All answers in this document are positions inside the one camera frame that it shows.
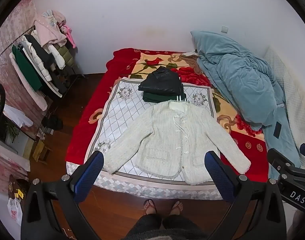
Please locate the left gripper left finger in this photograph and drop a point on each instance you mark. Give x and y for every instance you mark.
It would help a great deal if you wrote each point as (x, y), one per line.
(85, 175)

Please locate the dark green folded garment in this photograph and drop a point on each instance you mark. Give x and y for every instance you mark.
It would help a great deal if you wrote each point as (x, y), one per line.
(162, 97)

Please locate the black remote on duvet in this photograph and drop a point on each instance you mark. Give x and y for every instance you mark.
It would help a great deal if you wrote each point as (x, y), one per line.
(277, 130)

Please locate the white bed sheet right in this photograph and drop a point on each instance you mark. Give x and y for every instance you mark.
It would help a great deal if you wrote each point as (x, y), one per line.
(294, 96)

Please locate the person foot sandal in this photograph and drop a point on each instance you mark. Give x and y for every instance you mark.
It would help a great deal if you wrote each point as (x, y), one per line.
(177, 208)
(149, 207)

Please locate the pink hanging garment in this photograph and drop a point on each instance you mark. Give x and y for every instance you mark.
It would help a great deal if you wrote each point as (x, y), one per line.
(68, 32)

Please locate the person right foot sandal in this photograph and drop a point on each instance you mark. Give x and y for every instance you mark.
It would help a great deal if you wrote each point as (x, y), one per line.
(177, 208)

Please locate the white wall socket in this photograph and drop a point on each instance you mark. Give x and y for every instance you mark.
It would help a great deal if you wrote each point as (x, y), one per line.
(224, 29)

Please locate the black leather jacket folded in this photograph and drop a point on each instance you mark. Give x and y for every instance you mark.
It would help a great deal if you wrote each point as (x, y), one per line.
(162, 81)

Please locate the white plastic bag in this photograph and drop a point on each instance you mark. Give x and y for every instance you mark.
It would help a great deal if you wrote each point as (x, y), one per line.
(15, 210)

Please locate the clothes rack with garments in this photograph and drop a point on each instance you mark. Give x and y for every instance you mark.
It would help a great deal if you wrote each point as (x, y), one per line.
(44, 59)

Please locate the person left foot sandal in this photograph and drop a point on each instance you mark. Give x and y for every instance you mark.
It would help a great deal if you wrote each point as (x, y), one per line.
(149, 207)

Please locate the red floral blanket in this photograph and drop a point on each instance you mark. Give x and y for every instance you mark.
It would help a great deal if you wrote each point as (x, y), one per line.
(130, 62)

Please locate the white mattress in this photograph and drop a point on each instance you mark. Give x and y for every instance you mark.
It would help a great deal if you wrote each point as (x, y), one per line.
(129, 179)

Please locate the blue-grey duvet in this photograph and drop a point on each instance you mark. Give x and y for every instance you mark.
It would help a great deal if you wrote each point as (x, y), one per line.
(247, 82)

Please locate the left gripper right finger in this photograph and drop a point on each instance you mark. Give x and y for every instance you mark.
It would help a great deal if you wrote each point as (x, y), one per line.
(222, 175)

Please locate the white tweed jacket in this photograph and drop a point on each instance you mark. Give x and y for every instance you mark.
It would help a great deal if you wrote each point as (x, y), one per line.
(172, 138)

